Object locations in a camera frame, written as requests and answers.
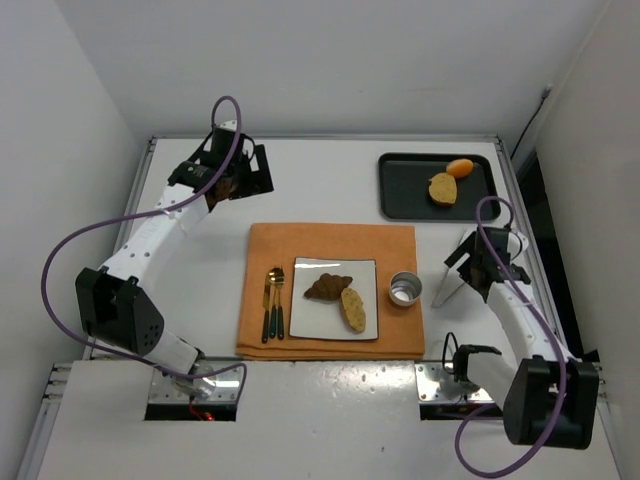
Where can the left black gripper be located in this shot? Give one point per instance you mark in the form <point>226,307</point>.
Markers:
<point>252,176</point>

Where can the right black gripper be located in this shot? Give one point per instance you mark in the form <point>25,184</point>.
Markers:
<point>470,265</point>

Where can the metal serving tongs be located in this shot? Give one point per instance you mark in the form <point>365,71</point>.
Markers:
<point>451,281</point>

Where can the dark brown bread piece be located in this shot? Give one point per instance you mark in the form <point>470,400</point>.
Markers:
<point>328,287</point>

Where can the bread slice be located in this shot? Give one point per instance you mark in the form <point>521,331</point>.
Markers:
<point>352,310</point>
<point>442,189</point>

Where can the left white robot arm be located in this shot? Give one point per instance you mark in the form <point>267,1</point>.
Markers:
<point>114,301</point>

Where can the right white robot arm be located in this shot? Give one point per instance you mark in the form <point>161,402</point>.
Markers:
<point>547,387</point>

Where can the metal cup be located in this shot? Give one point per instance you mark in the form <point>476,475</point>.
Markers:
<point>405,289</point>

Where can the orange round bun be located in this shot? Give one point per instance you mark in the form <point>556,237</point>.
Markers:
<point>460,168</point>

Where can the black tray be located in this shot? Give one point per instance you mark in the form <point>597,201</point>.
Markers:
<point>404,180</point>

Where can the white square plate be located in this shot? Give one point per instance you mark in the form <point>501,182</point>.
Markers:
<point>323,319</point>

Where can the orange cloth placemat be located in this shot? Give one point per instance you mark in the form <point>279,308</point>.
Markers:
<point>401,331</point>

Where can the gold spoon green handle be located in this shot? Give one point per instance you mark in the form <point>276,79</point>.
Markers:
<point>272,329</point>

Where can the gold fork green handle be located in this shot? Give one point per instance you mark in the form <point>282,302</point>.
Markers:
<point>280,305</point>

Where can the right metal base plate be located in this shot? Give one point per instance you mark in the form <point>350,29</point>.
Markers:
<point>437,387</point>

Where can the metal base plate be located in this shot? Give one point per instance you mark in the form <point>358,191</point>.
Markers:
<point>437,387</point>
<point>221,384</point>

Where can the gold knife green handle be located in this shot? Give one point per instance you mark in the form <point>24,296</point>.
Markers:
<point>265,335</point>

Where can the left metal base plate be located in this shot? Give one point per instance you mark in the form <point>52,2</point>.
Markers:
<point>221,384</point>

